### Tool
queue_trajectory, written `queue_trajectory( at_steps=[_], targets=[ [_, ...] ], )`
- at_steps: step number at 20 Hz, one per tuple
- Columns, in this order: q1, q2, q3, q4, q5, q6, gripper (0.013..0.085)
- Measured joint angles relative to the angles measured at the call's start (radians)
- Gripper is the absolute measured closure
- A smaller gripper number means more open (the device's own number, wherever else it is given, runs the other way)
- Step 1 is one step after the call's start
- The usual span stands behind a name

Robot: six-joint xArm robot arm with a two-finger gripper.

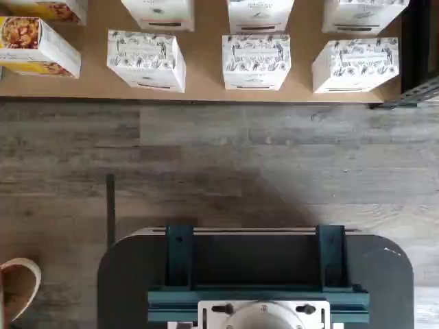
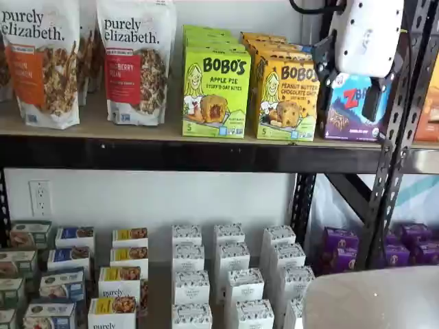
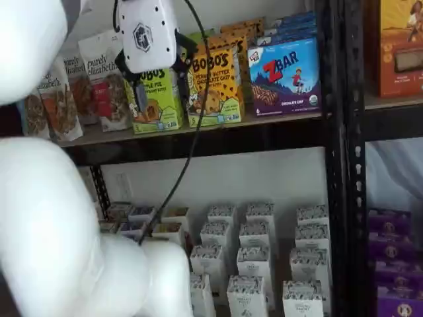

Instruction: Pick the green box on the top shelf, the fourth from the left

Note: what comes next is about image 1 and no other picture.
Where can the dark grey robot base platform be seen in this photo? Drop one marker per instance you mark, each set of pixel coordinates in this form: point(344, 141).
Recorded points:
point(130, 274)

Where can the wooden shelf board with boxes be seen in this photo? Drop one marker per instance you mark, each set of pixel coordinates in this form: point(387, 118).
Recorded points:
point(205, 68)

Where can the yellow white granola box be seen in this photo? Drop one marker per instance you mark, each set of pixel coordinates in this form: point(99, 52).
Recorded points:
point(34, 44)
point(51, 8)

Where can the black metal shelf rack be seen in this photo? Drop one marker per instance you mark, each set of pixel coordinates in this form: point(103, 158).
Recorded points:
point(418, 51)

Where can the black antenna rod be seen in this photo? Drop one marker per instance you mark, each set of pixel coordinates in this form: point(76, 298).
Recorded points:
point(110, 205)

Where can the teal metal frame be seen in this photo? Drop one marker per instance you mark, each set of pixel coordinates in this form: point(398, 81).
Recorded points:
point(178, 260)

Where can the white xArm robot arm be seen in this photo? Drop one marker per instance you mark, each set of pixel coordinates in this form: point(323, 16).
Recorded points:
point(257, 318)

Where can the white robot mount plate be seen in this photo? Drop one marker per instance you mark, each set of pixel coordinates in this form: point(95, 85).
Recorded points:
point(205, 318)

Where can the white floral print box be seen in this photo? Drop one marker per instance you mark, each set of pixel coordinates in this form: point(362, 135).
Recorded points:
point(255, 61)
point(363, 13)
point(147, 58)
point(260, 13)
point(356, 65)
point(157, 13)

